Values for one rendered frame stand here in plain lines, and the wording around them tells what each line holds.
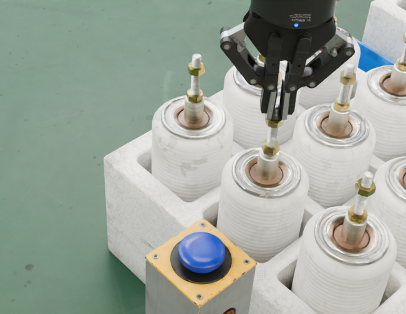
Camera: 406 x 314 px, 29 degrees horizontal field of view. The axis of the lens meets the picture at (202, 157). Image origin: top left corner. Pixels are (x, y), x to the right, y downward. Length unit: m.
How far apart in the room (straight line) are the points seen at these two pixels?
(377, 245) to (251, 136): 0.25
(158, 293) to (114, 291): 0.35
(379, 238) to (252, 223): 0.14
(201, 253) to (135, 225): 0.33
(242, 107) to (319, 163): 0.12
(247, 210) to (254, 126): 0.17
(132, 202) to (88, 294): 0.16
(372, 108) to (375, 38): 0.35
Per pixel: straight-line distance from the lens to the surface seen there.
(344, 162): 0.90
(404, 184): 0.87
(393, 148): 1.01
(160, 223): 0.93
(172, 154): 0.89
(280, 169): 0.86
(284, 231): 0.86
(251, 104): 0.95
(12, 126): 1.29
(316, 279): 0.80
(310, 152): 0.90
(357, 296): 0.81
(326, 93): 1.05
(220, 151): 0.90
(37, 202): 1.17
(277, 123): 0.79
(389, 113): 0.97
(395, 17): 1.27
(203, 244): 0.67
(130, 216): 0.98
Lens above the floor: 0.85
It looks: 44 degrees down
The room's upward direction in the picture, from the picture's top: 4 degrees clockwise
